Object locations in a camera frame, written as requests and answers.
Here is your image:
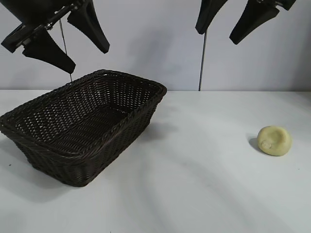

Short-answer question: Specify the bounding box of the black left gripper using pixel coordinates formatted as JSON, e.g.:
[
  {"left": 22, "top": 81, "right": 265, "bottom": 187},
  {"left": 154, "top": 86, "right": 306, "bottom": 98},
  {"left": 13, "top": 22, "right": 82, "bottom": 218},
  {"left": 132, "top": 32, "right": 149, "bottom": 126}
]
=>
[{"left": 1, "top": 0, "right": 110, "bottom": 73}]

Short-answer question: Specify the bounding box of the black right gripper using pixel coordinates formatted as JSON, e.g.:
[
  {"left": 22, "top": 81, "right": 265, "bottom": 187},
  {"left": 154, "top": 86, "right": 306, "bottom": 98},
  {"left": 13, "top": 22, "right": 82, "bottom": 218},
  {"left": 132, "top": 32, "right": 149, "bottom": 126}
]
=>
[{"left": 229, "top": 0, "right": 297, "bottom": 46}]

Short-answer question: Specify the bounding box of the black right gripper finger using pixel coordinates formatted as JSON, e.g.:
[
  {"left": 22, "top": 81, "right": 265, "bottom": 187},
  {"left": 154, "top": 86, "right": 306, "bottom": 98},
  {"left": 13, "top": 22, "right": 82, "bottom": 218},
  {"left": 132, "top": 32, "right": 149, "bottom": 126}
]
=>
[{"left": 195, "top": 0, "right": 225, "bottom": 35}]

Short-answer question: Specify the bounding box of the dark brown woven basket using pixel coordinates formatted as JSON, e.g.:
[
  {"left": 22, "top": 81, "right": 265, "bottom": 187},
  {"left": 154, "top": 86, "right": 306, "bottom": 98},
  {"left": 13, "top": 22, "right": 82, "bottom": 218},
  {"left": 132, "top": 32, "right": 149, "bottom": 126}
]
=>
[{"left": 0, "top": 69, "right": 168, "bottom": 188}]

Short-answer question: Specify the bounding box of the pale yellow egg yolk pastry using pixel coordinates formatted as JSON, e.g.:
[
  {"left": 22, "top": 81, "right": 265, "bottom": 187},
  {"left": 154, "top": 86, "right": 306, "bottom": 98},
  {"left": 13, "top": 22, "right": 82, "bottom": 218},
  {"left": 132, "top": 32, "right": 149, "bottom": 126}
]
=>
[{"left": 257, "top": 125, "right": 292, "bottom": 157}]

